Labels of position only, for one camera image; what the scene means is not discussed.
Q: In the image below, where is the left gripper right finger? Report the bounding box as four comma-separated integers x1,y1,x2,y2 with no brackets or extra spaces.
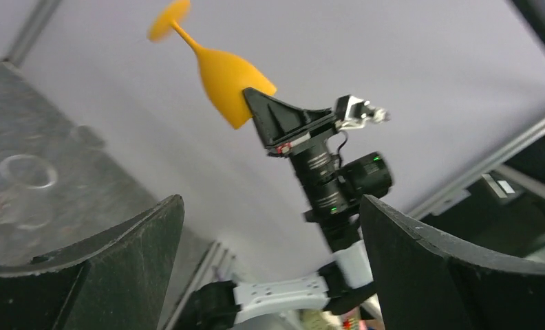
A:
359,195,545,329

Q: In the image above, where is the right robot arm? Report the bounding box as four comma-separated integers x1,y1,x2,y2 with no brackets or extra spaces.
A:
167,88,393,329

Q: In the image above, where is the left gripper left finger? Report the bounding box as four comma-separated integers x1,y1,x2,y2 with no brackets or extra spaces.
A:
0,195,184,329

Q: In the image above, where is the yellow-orange plastic wine glass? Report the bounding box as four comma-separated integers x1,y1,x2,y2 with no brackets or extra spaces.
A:
147,1,277,129

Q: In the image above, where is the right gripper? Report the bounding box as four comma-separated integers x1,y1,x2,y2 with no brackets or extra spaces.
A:
242,87,336,182

